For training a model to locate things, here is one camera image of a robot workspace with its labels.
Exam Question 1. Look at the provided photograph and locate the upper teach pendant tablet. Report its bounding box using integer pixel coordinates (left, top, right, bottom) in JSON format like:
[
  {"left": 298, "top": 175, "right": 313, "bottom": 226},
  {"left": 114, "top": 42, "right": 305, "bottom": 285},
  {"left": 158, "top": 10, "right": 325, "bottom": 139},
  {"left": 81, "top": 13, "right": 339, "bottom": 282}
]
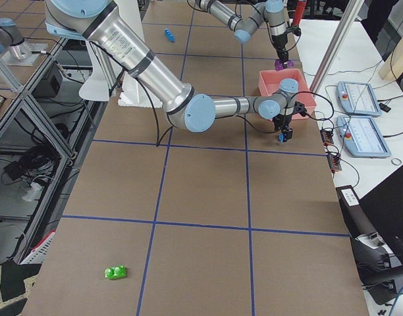
[{"left": 336, "top": 81, "right": 382, "bottom": 117}]

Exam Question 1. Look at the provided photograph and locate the purple block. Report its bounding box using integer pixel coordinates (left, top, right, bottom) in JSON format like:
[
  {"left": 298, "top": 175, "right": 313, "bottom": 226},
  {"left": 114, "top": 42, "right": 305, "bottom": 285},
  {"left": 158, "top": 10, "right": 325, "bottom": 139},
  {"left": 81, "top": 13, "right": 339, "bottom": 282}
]
[{"left": 275, "top": 59, "right": 294, "bottom": 71}]

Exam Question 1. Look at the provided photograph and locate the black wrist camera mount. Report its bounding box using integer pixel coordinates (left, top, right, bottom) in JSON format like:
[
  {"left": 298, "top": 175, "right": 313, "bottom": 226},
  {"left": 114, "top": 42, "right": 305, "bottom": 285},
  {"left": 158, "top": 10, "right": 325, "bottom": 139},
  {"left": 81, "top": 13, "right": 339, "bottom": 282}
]
[{"left": 292, "top": 101, "right": 308, "bottom": 117}]

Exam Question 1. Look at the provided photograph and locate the red cylinder bottle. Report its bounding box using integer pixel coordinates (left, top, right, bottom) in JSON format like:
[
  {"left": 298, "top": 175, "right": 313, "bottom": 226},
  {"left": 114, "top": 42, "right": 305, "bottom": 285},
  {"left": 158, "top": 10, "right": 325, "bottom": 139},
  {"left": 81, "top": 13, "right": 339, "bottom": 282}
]
[{"left": 292, "top": 0, "right": 307, "bottom": 26}]

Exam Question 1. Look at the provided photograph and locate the black laptop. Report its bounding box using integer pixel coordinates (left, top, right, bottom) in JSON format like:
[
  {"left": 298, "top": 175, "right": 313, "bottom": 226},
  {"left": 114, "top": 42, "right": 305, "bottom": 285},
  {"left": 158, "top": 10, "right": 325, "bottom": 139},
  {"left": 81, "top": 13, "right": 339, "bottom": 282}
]
[{"left": 360, "top": 165, "right": 403, "bottom": 261}]

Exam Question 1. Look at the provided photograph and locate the lower teach pendant tablet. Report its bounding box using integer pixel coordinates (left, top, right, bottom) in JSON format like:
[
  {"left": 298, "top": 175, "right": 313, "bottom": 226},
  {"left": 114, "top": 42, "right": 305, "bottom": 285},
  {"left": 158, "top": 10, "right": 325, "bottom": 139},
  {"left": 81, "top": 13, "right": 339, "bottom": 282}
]
[{"left": 336, "top": 115, "right": 391, "bottom": 158}]

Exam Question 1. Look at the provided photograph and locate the long blue block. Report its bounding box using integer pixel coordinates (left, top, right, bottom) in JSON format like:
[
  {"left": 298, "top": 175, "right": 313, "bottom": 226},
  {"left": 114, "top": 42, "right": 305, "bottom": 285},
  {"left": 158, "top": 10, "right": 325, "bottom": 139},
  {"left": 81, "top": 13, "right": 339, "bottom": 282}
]
[{"left": 164, "top": 28, "right": 175, "bottom": 43}]

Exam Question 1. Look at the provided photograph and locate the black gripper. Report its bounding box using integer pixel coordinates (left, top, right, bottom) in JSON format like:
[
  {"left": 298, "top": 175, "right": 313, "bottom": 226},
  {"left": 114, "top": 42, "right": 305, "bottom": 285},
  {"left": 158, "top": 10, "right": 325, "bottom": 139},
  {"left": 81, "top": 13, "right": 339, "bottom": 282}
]
[
  {"left": 272, "top": 33, "right": 288, "bottom": 63},
  {"left": 273, "top": 114, "right": 292, "bottom": 142}
]

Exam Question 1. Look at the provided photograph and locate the teach pendant tablet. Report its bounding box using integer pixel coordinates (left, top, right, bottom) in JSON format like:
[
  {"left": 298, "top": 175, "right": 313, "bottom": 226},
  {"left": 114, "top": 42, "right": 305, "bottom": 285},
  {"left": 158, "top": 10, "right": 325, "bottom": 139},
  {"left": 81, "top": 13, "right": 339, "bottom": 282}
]
[
  {"left": 336, "top": 81, "right": 382, "bottom": 117},
  {"left": 336, "top": 115, "right": 391, "bottom": 158}
]

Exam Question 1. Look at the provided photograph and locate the aluminium frame post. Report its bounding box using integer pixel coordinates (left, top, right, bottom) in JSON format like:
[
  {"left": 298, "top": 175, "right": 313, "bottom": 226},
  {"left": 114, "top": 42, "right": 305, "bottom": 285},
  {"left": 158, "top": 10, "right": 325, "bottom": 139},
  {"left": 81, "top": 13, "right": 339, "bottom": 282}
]
[{"left": 309, "top": 0, "right": 364, "bottom": 93}]

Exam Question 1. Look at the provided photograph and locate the green block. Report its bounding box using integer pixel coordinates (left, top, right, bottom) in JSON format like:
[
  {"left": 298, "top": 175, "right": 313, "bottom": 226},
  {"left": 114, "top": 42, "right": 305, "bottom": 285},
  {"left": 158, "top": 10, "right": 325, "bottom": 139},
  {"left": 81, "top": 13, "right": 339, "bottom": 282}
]
[{"left": 104, "top": 265, "right": 127, "bottom": 280}]

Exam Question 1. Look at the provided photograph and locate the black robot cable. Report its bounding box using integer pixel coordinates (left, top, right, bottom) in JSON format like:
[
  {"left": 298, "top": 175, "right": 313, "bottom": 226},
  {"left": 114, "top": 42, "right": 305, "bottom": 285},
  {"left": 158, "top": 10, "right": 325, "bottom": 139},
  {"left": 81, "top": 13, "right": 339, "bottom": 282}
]
[{"left": 244, "top": 91, "right": 331, "bottom": 135}]

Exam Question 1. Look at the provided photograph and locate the pink plastic box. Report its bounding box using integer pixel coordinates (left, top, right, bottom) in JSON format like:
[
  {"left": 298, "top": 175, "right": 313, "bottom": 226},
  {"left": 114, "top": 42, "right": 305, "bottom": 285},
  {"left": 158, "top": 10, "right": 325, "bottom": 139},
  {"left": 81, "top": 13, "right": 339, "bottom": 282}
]
[{"left": 257, "top": 68, "right": 317, "bottom": 121}]

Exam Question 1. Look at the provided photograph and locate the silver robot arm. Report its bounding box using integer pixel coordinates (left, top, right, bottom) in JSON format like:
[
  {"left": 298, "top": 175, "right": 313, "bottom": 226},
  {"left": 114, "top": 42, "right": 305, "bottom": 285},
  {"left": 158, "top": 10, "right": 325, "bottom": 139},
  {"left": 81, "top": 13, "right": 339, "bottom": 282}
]
[
  {"left": 45, "top": 1, "right": 299, "bottom": 142},
  {"left": 188, "top": 1, "right": 294, "bottom": 69}
]

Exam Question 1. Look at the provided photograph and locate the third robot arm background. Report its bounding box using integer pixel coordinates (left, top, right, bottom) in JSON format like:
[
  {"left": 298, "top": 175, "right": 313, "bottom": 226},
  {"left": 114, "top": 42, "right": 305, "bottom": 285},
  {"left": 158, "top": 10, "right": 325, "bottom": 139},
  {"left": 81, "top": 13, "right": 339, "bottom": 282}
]
[{"left": 0, "top": 18, "right": 38, "bottom": 66}]

